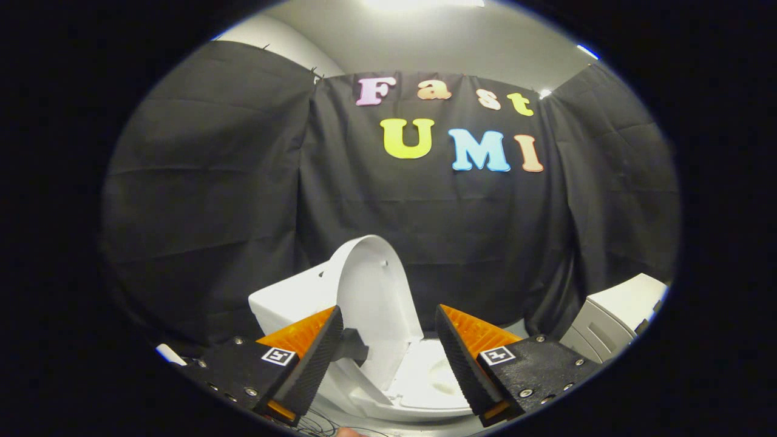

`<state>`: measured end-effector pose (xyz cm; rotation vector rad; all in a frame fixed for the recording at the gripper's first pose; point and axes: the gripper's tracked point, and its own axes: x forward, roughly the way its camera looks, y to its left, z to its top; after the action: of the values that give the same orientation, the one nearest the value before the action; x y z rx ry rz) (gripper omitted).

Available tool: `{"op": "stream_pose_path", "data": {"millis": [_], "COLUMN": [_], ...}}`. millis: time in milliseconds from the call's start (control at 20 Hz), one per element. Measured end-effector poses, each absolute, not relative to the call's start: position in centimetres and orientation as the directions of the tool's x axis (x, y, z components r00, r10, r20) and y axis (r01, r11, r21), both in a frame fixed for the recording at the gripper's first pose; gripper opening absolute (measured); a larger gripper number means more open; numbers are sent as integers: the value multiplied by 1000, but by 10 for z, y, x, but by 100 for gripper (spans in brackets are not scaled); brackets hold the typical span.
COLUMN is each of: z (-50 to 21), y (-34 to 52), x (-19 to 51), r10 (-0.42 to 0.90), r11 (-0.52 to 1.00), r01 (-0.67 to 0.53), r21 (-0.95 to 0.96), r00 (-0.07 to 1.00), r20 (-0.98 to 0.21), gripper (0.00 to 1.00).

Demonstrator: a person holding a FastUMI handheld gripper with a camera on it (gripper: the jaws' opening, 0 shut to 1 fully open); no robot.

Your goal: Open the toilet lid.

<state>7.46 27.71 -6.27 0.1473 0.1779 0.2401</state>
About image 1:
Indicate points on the large ceiling light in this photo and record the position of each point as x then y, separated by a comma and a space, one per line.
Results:
425, 3

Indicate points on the white toilet seat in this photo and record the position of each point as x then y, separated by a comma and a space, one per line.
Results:
419, 397

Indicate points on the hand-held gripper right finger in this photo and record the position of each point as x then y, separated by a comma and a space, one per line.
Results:
462, 370

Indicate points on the white round object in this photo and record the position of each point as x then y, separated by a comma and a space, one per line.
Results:
170, 354

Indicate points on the black backdrop cloth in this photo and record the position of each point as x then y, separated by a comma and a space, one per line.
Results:
212, 182

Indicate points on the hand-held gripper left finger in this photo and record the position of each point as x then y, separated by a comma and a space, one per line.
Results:
312, 364

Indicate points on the grey panelled cabinet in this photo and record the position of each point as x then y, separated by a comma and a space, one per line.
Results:
613, 315

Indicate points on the small ceiling light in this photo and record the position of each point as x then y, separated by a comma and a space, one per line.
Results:
587, 51

